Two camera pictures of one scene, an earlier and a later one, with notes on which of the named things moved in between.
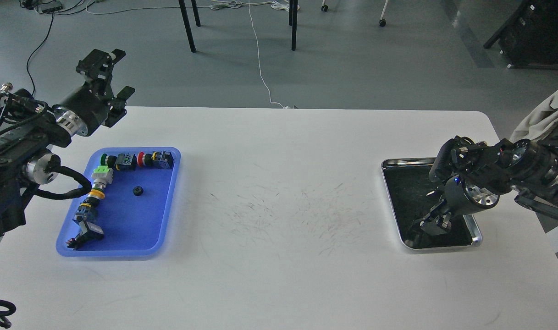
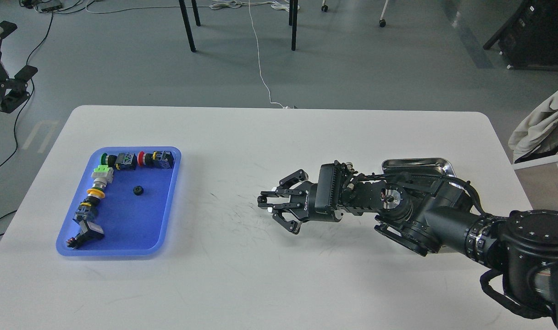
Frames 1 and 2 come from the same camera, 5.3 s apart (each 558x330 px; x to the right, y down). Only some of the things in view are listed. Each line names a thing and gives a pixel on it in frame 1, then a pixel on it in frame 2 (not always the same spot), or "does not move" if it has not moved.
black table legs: x=293 y=6 does not move
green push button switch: x=123 y=162 does not move
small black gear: x=138 y=190 does not move
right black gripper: x=463 y=198 to x=325 y=201
